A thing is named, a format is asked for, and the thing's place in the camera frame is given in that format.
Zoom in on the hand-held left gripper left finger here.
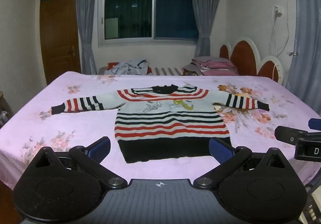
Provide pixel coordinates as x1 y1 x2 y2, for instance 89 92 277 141
33 136 128 189

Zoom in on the thin white wall cable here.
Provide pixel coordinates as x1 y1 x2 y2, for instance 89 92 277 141
276 0 290 58

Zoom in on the pink pillow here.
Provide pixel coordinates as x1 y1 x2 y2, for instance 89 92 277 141
201 67 239 76

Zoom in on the striped knit sweater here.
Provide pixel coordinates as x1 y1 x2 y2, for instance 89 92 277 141
51 84 270 164

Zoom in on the grey-blue wall curtain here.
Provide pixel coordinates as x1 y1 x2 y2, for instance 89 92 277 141
291 0 321 99

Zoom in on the colourful floral cloth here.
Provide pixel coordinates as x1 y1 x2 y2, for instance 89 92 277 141
183 64 202 76

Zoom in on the brown and white headboard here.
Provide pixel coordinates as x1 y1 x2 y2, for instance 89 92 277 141
219 37 284 84

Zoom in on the pink floral bedsheet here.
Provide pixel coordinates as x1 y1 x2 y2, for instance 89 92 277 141
0 71 321 189

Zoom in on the white device with buttons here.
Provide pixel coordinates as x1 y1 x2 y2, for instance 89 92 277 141
300 185 321 224

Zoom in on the pile of light blue clothes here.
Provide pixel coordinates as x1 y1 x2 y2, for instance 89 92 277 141
105 59 150 75

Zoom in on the grey-blue window curtain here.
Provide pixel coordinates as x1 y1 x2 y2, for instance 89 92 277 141
75 0 102 74
188 0 225 58

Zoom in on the grey striped blanket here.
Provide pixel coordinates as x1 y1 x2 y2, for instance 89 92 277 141
151 67 186 76

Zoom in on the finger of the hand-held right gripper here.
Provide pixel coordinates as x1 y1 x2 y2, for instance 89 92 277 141
274 126 321 144
308 118 321 131

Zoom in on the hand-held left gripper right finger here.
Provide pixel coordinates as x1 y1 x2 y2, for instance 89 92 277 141
193 137 287 189

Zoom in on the pile of folded pink clothes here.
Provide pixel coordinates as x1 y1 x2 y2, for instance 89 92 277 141
192 57 236 68

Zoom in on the white wall socket with charger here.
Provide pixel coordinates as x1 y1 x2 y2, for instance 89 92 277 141
273 5 284 20

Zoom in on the sliding glass window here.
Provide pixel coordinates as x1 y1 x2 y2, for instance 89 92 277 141
98 0 200 47

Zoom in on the white charger cable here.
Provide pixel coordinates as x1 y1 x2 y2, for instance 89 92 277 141
270 16 279 80

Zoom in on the brown wooden door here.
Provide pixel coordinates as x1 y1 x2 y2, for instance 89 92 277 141
40 0 82 85

